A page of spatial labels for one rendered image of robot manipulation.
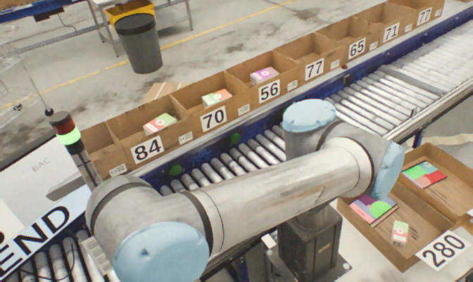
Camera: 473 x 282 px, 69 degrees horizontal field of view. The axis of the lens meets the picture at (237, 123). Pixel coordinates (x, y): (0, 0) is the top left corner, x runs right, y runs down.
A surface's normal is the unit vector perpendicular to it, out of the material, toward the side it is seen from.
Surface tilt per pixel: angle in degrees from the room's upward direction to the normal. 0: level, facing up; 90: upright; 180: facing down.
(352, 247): 0
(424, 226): 0
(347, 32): 90
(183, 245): 83
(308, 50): 90
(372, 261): 0
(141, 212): 8
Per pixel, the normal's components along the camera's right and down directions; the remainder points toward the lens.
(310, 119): -0.20, -0.84
